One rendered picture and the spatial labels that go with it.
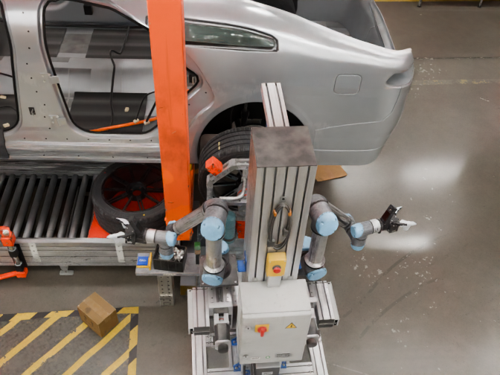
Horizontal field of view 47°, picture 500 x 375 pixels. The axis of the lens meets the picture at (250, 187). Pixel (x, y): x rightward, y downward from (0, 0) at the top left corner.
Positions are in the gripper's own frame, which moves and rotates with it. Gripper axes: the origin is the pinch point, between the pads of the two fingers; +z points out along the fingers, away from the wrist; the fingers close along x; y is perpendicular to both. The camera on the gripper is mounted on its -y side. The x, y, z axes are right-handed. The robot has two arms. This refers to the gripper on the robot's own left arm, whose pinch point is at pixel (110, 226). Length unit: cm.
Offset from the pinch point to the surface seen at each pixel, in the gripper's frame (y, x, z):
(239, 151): -3, 81, -56
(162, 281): 88, 45, -14
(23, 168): 75, 127, 123
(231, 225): 47, 66, -56
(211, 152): 4, 87, -37
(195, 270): 73, 46, -36
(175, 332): 121, 29, -26
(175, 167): -5, 52, -22
